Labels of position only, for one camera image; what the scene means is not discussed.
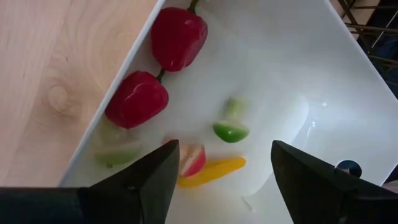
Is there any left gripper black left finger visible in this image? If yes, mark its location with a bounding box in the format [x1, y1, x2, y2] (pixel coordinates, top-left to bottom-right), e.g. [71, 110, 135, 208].
[0, 139, 180, 224]

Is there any small yellow chili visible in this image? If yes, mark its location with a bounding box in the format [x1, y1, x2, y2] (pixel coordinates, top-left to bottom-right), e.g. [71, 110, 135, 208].
[176, 156, 247, 189]

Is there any small red white radish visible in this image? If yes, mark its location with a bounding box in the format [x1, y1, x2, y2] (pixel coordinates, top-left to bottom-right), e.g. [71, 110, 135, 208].
[163, 136, 206, 178]

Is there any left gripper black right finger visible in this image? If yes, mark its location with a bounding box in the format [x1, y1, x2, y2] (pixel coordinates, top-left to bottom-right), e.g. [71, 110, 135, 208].
[271, 140, 398, 224]

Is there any red bell pepper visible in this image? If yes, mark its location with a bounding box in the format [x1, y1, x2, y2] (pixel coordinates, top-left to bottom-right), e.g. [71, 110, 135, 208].
[104, 68, 170, 130]

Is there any white plastic bin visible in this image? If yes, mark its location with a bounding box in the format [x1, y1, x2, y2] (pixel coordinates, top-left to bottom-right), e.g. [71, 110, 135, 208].
[58, 0, 398, 224]

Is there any small green mushroom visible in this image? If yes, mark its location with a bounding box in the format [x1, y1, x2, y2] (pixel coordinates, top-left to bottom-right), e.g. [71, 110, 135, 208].
[212, 98, 250, 144]

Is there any wire basket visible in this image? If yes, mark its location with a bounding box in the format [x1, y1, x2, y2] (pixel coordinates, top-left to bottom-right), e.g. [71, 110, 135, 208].
[337, 0, 398, 88]

